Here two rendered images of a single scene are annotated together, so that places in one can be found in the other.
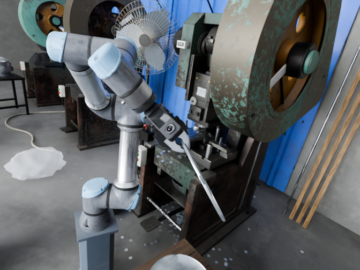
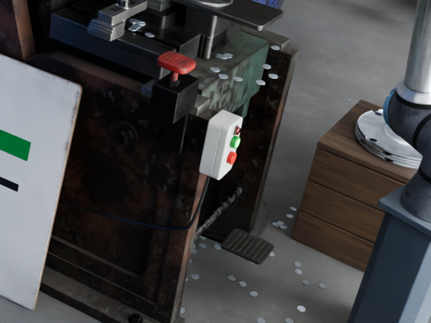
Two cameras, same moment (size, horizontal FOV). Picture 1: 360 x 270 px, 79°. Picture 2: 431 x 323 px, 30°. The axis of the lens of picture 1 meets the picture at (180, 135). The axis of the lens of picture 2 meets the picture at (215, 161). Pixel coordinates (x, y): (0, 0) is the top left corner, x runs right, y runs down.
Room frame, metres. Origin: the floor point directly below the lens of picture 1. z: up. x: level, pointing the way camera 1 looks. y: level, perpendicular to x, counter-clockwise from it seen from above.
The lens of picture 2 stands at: (1.95, 1.65, 1.42)
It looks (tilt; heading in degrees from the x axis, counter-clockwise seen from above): 31 degrees down; 247
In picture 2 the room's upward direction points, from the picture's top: 12 degrees clockwise
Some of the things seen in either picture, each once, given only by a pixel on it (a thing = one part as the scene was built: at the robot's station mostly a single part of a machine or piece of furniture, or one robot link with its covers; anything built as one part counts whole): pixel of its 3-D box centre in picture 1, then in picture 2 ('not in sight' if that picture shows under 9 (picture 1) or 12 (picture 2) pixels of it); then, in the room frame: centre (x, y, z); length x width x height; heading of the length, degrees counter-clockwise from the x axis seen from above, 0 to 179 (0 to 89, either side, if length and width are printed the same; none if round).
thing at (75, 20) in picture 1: (122, 70); not in sight; (2.87, 0.85, 0.87); 1.53 x 0.99 x 1.74; 134
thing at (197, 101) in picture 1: (205, 96); not in sight; (1.38, -0.12, 1.04); 0.17 x 0.15 x 0.30; 136
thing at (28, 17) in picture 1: (68, 51); not in sight; (4.05, 2.18, 0.87); 1.53 x 0.99 x 1.74; 139
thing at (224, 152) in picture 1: (220, 145); not in sight; (1.30, -0.27, 0.76); 0.17 x 0.06 x 0.10; 46
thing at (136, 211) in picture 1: (183, 152); (34, 119); (1.70, -0.05, 0.45); 0.92 x 0.12 x 0.90; 136
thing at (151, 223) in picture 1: (175, 211); (170, 218); (1.32, -0.05, 0.14); 0.59 x 0.10 x 0.05; 136
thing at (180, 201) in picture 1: (192, 187); not in sight; (1.42, -0.16, 0.31); 0.43 x 0.42 x 0.01; 46
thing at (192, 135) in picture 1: (182, 145); (220, 27); (1.29, -0.03, 0.72); 0.25 x 0.14 x 0.14; 136
